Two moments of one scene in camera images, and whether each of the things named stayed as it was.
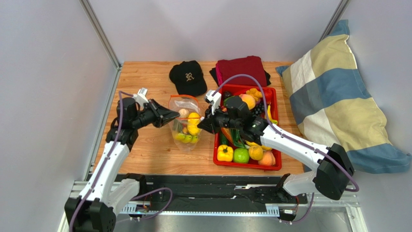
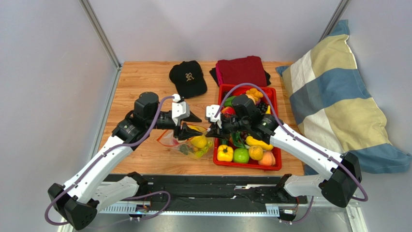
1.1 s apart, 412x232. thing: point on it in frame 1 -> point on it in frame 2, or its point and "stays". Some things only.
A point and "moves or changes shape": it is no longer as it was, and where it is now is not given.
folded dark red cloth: x=251 y=65 stays
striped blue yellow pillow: x=333 y=106 stays
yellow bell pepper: x=225 y=153 stays
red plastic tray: x=230 y=154 stays
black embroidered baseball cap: x=188 y=78 stays
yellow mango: x=194 y=118 moves or changes shape
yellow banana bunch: x=187 y=138 moves or changes shape
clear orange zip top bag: x=185 y=130 moves or changes shape
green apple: x=241 y=155 stays
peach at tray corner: x=268 y=159 stays
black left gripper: x=164 y=114 -> x=186 y=133
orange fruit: x=256 y=152 stays
